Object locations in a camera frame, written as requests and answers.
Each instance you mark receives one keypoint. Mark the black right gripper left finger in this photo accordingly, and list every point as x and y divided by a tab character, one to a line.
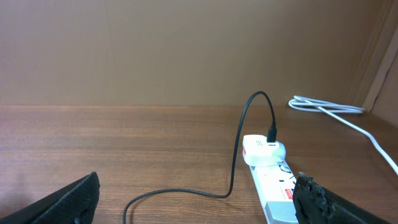
73	204

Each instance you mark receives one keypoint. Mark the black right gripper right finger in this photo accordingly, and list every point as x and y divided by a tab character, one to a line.
315	204

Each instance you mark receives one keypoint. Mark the white USB charger plug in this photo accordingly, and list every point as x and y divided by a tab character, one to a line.
258	152

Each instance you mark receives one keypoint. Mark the white power strip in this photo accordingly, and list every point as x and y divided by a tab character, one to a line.
275	188

